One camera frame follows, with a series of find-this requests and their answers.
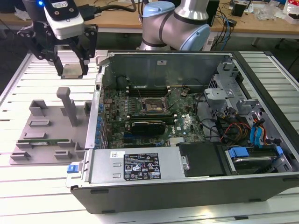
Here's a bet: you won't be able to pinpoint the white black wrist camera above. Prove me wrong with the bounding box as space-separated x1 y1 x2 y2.
43 0 85 40

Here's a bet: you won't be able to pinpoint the black graphics card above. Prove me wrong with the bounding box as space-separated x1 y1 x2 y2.
130 120 165 136

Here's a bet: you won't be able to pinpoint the black RAM slot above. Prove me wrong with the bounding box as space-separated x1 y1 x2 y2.
126 91 171 95
128 113 176 117
126 88 171 92
128 116 177 121
126 93 171 98
126 85 171 90
128 114 176 119
128 118 178 125

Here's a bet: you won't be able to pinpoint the black cylindrical part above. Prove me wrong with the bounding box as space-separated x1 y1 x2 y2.
116 76 128 90

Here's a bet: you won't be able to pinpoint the grey metal drive cage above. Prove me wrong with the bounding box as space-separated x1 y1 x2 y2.
203 61 266 122

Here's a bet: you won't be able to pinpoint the green RAM stick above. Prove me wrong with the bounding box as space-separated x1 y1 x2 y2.
17 138 70 144

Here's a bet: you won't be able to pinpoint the small black box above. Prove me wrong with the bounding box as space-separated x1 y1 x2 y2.
231 1 245 17

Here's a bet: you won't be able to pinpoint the green motherboard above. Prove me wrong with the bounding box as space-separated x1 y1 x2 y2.
102 87 208 149

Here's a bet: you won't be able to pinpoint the orange yellow power wires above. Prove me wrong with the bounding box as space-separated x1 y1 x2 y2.
223 122 250 142

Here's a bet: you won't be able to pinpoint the wooden desk white frame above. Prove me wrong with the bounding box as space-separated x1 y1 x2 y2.
0 0 299 51

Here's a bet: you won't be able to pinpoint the grey power supply unit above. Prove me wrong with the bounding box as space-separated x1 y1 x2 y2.
90 148 187 183

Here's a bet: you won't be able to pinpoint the black plastic cover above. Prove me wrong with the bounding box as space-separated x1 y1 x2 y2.
176 141 227 177

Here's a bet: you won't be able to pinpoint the blue flat data cable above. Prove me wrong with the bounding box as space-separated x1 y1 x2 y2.
249 118 268 150

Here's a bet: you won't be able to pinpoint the black internal cable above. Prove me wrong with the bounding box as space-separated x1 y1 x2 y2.
195 92 225 143

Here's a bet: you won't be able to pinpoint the clear plastic bags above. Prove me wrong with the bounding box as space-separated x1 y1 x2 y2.
254 2 287 21

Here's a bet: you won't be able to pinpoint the white red package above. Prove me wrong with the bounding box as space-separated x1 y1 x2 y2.
282 0 299 24

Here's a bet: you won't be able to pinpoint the silver square CPU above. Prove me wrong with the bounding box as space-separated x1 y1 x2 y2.
61 64 84 79

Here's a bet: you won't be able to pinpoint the open black PC case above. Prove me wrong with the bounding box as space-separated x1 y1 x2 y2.
66 49 299 215

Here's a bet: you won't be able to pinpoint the thin blue cable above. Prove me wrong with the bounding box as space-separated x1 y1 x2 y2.
219 10 232 51

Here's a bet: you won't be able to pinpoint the black computer tower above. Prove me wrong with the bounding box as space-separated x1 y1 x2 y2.
208 0 221 28

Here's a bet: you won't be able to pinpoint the hard disk in blue carrier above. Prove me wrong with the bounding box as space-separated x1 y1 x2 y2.
225 146 285 175

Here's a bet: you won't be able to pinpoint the CPU socket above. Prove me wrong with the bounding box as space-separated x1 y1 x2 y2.
141 97 170 115

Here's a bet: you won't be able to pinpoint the large black box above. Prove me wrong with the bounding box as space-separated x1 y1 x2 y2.
0 0 25 14

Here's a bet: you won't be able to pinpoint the silver finned heatsink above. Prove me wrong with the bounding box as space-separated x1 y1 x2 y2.
169 137 185 147

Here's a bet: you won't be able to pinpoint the white crumpled bag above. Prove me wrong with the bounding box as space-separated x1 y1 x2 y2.
14 6 32 21

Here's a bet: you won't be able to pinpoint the grey parts rack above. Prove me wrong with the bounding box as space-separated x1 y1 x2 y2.
8 86 94 166

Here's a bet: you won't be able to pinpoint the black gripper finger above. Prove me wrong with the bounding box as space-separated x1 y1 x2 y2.
70 23 99 76
16 24 64 77

